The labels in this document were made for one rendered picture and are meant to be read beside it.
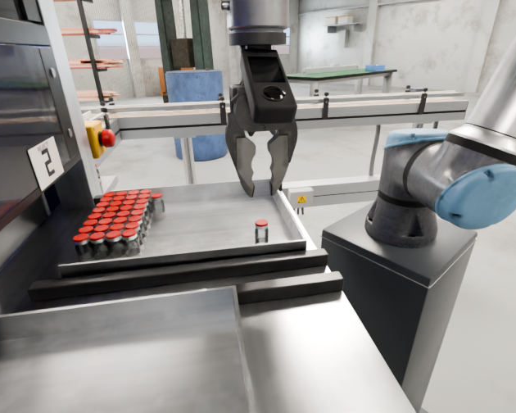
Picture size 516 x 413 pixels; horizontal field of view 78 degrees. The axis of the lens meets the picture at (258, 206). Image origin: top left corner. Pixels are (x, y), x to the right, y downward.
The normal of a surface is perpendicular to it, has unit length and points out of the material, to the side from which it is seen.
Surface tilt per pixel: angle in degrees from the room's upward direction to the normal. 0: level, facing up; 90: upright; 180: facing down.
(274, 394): 0
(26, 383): 0
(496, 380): 0
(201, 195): 90
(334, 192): 90
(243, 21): 90
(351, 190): 90
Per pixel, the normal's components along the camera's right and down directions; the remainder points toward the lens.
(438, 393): -0.02, -0.90
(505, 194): 0.11, 0.54
